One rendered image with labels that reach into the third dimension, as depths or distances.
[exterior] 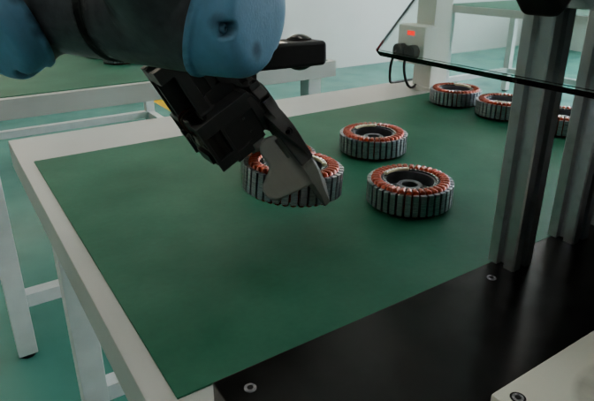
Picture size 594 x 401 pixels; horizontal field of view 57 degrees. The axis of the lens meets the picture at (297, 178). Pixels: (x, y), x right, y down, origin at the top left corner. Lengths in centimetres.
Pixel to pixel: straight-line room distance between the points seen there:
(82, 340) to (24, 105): 58
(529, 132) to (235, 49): 30
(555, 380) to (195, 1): 34
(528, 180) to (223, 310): 30
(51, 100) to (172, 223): 83
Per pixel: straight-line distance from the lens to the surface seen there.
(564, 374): 44
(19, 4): 39
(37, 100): 146
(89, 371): 127
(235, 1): 30
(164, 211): 72
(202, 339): 49
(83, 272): 61
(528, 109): 53
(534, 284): 56
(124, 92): 151
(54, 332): 187
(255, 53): 32
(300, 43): 55
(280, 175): 53
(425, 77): 142
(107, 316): 54
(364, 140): 87
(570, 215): 64
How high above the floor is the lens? 105
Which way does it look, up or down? 22 degrees down
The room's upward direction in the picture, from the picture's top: straight up
